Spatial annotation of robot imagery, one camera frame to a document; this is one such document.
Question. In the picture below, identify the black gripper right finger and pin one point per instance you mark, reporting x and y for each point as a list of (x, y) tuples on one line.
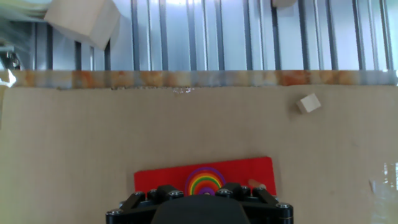
[(267, 208)]

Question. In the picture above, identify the small wooden cube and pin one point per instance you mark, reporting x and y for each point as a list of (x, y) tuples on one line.
[(308, 103)]

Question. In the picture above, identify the large wooden block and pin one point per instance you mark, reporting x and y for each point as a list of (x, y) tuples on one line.
[(81, 21)]

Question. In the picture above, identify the red Hanoi base board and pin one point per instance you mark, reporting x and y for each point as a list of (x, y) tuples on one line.
[(155, 177)]

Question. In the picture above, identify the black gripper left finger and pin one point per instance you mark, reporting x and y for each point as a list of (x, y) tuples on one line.
[(133, 208)]

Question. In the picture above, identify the brown cardboard sheet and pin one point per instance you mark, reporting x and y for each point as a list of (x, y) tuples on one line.
[(93, 140)]

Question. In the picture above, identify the marble pattern plastic mat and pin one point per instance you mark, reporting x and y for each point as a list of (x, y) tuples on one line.
[(186, 78)]

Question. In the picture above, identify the wooden Hanoi peg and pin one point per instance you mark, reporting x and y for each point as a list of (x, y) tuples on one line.
[(256, 183)]

